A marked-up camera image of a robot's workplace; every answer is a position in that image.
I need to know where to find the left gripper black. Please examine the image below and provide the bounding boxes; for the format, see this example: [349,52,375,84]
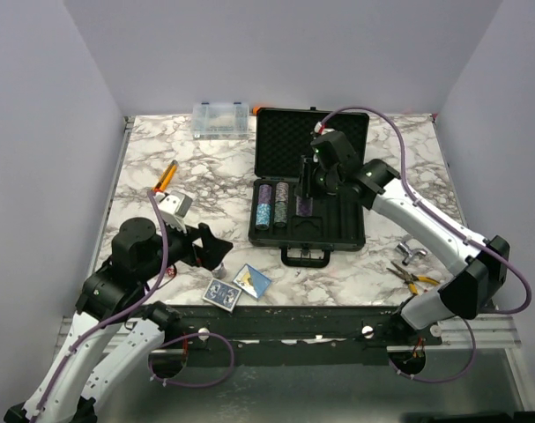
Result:
[139,214,234,282]

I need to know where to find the purple 500 chip stack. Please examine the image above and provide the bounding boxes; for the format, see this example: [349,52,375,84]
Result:
[295,197,313,217]

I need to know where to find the blue tan 10 chip stack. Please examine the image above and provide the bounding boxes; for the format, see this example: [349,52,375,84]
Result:
[212,263,227,279]

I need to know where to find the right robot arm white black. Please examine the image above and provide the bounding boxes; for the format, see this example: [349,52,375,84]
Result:
[296,130,509,345]

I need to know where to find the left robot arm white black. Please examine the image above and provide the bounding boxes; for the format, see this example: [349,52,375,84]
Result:
[4,218,234,422]

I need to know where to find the black poker set case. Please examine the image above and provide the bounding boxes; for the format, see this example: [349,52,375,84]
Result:
[248,108,366,269]

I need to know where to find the dark green chip stack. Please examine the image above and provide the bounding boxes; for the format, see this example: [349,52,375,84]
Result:
[273,201,288,227]

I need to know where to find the blue back card deck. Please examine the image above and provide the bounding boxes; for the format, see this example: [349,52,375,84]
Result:
[202,278,242,313]

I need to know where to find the purple chip stack back left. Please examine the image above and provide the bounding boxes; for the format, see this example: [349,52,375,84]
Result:
[258,184,272,204]

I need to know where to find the ace of spades card deck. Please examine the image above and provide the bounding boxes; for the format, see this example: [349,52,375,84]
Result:
[232,263,271,300]

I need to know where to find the light blue chip stack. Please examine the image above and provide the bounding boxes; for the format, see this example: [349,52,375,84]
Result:
[255,204,271,230]

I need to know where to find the yellow black utility knife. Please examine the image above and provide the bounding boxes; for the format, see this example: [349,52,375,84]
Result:
[152,160,178,194]

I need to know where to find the silver metal clamp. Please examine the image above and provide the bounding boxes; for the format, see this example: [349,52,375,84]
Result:
[396,234,428,266]

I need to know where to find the clear plastic organizer box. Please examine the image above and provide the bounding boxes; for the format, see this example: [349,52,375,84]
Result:
[191,102,249,139]

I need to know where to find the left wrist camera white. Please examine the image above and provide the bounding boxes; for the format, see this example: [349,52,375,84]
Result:
[156,190,193,234]

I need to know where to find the yellow handled pliers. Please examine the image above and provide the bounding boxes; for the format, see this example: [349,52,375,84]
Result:
[387,262,440,295]

